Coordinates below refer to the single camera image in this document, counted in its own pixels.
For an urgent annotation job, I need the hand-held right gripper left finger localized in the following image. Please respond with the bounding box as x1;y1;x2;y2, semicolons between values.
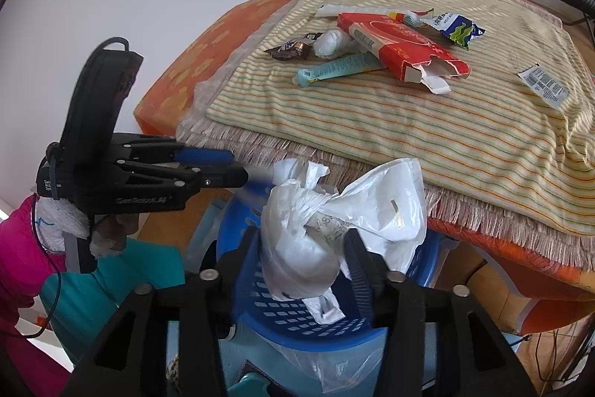
65;226;263;397

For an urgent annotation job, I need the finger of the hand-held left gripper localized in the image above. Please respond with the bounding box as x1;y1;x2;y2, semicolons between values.
120;165;250;194
110;133;234;168

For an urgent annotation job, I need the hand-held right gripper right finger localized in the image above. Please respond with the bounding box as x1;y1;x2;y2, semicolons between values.
343;231;536;397

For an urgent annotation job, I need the white knotted plastic bag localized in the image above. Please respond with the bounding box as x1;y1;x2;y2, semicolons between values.
259;157;428;326

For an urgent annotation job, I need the blue plastic basket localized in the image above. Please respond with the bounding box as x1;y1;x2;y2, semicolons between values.
215;192;443;351

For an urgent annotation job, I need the brown snack wrapper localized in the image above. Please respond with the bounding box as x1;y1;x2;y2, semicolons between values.
265;32;324;62

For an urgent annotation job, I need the teal toothpaste tube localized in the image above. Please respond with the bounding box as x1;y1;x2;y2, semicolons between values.
296;53;387;89

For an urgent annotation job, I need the white tissue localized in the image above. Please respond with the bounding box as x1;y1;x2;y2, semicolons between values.
312;29;361;58

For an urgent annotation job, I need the long white tube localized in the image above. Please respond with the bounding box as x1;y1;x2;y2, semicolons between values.
315;3;436;28

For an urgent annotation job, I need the torn red cardboard box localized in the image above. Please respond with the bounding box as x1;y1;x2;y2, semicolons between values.
335;12;471;95

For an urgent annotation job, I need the blue and white snack packet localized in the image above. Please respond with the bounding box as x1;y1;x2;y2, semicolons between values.
430;10;487;52

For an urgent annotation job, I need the small white sachet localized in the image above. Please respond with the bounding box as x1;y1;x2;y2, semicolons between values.
518;63;572;106

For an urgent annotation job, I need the person's left forearm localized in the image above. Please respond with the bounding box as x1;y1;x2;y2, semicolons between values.
0;195;70;397

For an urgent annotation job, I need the person's left hand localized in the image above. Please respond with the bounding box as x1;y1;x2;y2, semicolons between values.
34;197;139;259

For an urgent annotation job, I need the fringed plaid blanket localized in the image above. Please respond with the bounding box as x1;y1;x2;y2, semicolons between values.
177;0;595;274

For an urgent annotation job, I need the orange floral bed sheet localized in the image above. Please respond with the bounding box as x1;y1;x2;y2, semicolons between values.
134;0;595;333

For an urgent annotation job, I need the clear plastic bin liner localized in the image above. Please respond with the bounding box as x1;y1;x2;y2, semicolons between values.
267;329;389;395

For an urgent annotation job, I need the person's teal trouser leg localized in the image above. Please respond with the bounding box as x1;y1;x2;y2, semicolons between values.
39;238;187;363

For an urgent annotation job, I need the striped cream blanket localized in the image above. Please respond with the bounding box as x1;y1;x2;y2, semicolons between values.
205;0;595;236

